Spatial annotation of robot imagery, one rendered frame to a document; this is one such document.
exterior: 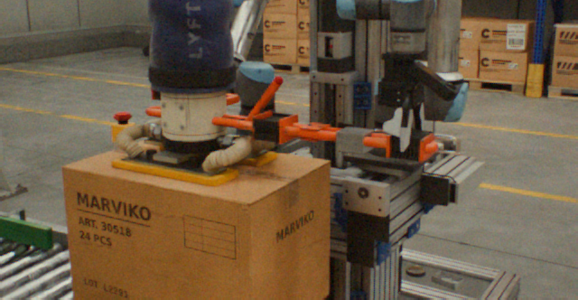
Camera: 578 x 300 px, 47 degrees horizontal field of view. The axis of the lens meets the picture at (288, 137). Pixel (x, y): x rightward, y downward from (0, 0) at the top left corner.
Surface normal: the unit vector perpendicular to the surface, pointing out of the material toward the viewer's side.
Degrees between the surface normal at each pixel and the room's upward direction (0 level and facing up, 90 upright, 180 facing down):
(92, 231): 89
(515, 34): 90
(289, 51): 89
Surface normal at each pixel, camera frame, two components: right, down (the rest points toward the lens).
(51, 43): 0.84, 0.13
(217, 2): 0.67, -0.20
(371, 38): -0.54, 0.22
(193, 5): 0.38, -0.07
